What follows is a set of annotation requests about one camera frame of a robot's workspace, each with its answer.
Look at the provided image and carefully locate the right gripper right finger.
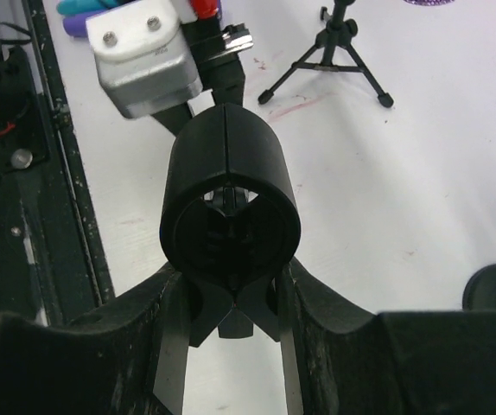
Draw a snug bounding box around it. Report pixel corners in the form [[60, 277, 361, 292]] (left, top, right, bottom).
[[276, 260, 496, 414]]

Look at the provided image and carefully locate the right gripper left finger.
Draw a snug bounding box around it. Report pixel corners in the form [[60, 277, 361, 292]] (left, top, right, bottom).
[[0, 266, 188, 414]]

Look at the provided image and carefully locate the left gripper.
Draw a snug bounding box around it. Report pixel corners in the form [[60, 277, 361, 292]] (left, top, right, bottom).
[[151, 1, 253, 137]]

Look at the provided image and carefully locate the black round-base clip stand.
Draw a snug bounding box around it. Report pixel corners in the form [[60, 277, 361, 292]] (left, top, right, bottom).
[[160, 103, 301, 347]]

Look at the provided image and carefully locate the black tripod shock-mount stand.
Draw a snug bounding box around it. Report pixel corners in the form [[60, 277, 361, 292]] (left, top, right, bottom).
[[257, 0, 395, 109]]

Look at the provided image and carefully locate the teal microphone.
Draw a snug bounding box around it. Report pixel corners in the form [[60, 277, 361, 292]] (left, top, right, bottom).
[[56, 0, 119, 16]]

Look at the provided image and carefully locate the purple glitter microphone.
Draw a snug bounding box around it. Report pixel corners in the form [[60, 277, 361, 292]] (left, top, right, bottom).
[[404, 0, 455, 7]]

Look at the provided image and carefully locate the plain purple microphone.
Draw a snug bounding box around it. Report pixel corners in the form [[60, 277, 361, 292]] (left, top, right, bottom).
[[62, 13, 92, 38]]

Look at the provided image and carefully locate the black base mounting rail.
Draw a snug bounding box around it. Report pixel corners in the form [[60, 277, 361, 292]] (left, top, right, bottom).
[[0, 1, 114, 325]]

